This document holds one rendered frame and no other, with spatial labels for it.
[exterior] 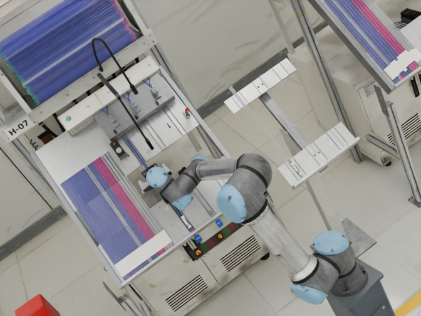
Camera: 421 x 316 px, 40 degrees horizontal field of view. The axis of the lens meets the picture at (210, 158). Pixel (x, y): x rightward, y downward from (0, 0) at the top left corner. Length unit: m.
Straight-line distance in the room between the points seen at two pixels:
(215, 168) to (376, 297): 0.76
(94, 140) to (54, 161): 0.20
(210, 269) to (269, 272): 0.33
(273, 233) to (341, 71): 1.44
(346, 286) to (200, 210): 0.70
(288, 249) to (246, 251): 1.15
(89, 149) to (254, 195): 1.01
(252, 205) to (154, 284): 1.22
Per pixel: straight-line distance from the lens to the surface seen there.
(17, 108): 2.64
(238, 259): 3.09
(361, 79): 3.04
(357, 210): 3.25
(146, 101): 2.58
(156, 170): 2.15
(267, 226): 1.89
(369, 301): 2.27
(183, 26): 4.28
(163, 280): 2.96
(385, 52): 2.78
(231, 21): 4.43
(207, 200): 2.50
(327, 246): 2.07
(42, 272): 4.20
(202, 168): 2.15
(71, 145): 2.65
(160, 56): 2.68
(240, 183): 1.83
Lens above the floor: 2.28
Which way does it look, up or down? 34 degrees down
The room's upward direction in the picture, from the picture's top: 31 degrees counter-clockwise
